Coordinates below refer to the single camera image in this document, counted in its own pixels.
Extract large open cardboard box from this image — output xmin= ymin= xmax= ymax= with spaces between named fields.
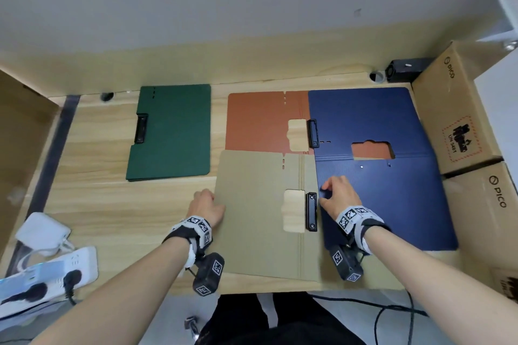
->
xmin=0 ymin=69 xmax=62 ymax=261

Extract person's left forearm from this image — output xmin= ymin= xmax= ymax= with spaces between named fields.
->
xmin=32 ymin=236 xmax=191 ymax=345

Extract person's right forearm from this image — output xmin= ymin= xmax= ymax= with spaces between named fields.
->
xmin=362 ymin=225 xmax=518 ymax=345

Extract small metal clip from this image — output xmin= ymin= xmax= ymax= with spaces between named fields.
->
xmin=184 ymin=316 xmax=202 ymax=338

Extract khaki clip folder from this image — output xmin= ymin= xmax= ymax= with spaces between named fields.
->
xmin=210 ymin=149 xmax=324 ymax=282

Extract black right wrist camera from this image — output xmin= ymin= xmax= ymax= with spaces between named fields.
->
xmin=329 ymin=244 xmax=363 ymax=282

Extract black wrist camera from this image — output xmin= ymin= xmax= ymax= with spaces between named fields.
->
xmin=192 ymin=253 xmax=226 ymax=297
xmin=329 ymin=244 xmax=363 ymax=282

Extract marker-printed right wrist band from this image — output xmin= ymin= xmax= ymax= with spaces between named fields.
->
xmin=335 ymin=205 xmax=391 ymax=256

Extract white bracket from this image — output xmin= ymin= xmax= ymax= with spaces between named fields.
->
xmin=493 ymin=0 xmax=518 ymax=50

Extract black power plug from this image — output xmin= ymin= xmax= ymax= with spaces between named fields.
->
xmin=63 ymin=270 xmax=83 ymax=292
xmin=0 ymin=282 xmax=46 ymax=306

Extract orange clip folder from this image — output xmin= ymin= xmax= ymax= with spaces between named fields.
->
xmin=225 ymin=91 xmax=396 ymax=160

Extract person's left hand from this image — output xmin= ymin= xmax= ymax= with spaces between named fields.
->
xmin=187 ymin=189 xmax=226 ymax=228

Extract person's black trousers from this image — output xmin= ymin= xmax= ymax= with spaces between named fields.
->
xmin=194 ymin=291 xmax=367 ymax=345

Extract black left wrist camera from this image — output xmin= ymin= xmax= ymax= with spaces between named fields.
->
xmin=192 ymin=253 xmax=226 ymax=297

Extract blue clip folder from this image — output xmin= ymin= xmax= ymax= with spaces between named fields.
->
xmin=308 ymin=87 xmax=459 ymax=251

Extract cardboard box with red label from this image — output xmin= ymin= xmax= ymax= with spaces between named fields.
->
xmin=411 ymin=41 xmax=505 ymax=176

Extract white power adapter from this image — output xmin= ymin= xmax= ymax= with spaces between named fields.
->
xmin=15 ymin=212 xmax=72 ymax=257

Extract black clip of green folder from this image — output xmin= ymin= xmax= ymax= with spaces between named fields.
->
xmin=134 ymin=113 xmax=149 ymax=144

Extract green clip folder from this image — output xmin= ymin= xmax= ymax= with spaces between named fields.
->
xmin=125 ymin=84 xmax=212 ymax=182

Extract white power strip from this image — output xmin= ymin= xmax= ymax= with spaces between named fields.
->
xmin=0 ymin=246 xmax=99 ymax=317

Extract marker-printed wrist band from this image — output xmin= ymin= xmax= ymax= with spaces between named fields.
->
xmin=335 ymin=205 xmax=391 ymax=256
xmin=162 ymin=216 xmax=214 ymax=268

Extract black clip of khaki folder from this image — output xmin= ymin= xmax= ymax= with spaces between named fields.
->
xmin=305 ymin=192 xmax=319 ymax=232

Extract black floor cable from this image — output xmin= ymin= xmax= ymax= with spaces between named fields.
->
xmin=311 ymin=290 xmax=430 ymax=345

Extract plain cardboard box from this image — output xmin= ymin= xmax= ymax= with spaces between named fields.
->
xmin=441 ymin=161 xmax=518 ymax=273

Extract person's right hand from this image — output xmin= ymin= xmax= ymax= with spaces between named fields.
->
xmin=320 ymin=176 xmax=363 ymax=220

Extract small black device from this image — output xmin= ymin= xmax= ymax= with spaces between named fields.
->
xmin=385 ymin=58 xmax=436 ymax=83

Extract marker-printed left wrist band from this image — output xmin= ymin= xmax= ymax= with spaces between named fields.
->
xmin=162 ymin=216 xmax=214 ymax=268

